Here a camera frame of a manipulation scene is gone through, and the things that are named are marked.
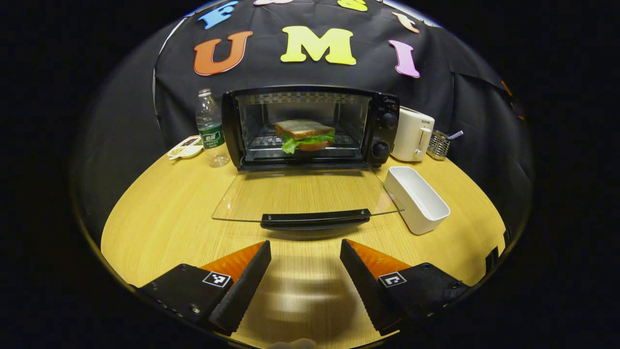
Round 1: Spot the clear plastic water bottle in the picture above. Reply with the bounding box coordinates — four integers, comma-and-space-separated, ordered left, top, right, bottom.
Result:
196, 89, 230, 168

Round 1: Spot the white rectangular tray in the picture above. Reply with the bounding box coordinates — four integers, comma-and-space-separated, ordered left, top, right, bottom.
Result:
384, 166, 451, 235

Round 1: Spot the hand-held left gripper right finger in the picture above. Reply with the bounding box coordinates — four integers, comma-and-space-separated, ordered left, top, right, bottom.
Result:
340, 239, 469, 336

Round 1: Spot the metal mesh utensil holder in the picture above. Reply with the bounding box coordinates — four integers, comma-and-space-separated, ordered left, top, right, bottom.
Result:
426, 130, 451, 161

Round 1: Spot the small white sauce dish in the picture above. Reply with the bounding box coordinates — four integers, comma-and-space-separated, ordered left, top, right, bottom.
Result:
167, 136, 204, 160

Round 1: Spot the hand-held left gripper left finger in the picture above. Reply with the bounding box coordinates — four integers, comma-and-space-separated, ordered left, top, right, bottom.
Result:
138, 241, 272, 336

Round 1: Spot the black electric oven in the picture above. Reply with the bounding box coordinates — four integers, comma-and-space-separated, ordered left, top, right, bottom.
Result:
212, 86, 404, 240

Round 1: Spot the white toaster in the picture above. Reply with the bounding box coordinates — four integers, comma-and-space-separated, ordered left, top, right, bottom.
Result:
390, 107, 435, 162

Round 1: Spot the lettuce sandwich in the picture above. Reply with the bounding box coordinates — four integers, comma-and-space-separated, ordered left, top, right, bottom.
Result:
275, 120, 336, 154

